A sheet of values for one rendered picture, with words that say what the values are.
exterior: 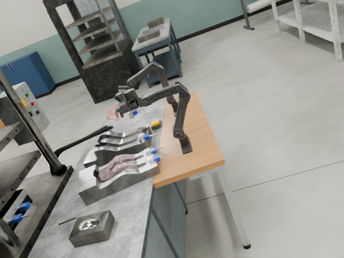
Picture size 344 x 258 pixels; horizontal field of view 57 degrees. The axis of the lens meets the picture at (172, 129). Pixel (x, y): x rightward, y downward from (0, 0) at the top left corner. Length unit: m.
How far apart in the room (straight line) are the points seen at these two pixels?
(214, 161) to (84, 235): 0.83
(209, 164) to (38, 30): 7.93
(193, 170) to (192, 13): 6.97
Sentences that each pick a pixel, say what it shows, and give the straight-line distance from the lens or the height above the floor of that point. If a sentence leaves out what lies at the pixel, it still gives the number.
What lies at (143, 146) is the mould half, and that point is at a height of 0.86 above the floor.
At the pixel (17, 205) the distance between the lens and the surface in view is 2.29.
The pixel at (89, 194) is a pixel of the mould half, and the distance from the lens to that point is 2.04.
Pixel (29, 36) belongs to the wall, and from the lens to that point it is 9.51.
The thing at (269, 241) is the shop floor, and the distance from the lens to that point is 2.47.
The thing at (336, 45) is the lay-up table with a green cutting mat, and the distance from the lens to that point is 4.74.
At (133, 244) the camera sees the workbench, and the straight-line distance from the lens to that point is 1.65.
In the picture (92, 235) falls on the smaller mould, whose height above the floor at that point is 0.85.
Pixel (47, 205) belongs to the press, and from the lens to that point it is 2.38.
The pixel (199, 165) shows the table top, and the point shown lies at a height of 0.80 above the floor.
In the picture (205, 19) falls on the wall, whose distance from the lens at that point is 8.67.
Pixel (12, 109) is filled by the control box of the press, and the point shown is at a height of 1.36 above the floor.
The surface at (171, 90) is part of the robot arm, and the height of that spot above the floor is 1.21.
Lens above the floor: 1.88
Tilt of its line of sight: 26 degrees down
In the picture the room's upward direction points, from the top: 23 degrees counter-clockwise
